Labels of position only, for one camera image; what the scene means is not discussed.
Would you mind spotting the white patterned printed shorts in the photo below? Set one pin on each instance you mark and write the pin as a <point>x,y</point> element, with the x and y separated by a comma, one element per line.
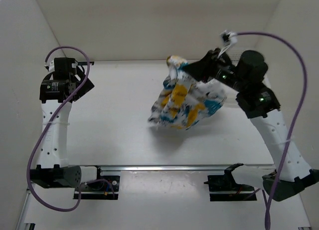
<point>184,101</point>

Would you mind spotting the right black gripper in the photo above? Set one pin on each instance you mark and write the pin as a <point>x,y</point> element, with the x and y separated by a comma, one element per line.
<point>204,67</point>

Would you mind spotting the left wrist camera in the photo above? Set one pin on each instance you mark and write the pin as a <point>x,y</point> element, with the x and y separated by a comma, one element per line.
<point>50,66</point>

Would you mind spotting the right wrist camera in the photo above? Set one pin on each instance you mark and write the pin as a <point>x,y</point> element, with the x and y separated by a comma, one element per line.
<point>228,38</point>

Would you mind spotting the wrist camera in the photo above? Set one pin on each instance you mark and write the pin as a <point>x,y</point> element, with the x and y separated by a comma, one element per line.
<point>50,66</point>
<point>228,38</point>

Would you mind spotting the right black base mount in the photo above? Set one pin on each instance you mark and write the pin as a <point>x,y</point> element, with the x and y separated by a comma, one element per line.
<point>222,188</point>

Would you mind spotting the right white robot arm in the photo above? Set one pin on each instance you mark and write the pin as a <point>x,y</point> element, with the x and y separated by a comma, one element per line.
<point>292,174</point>

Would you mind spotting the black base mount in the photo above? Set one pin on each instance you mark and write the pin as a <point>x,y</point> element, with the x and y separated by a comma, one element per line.
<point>101,190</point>
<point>222,188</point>

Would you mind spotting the small black label plate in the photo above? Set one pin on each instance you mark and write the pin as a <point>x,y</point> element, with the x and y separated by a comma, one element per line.
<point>88,63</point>

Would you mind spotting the white perforated plastic basket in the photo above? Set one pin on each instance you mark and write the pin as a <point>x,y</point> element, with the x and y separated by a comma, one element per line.
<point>235,55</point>

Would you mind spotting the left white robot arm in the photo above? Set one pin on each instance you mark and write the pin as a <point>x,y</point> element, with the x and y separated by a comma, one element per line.
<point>52,169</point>

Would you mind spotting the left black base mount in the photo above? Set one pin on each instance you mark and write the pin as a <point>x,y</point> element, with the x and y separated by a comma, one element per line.
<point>101,190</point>

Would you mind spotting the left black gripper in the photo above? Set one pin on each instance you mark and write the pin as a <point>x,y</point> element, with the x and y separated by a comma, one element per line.
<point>87,87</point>

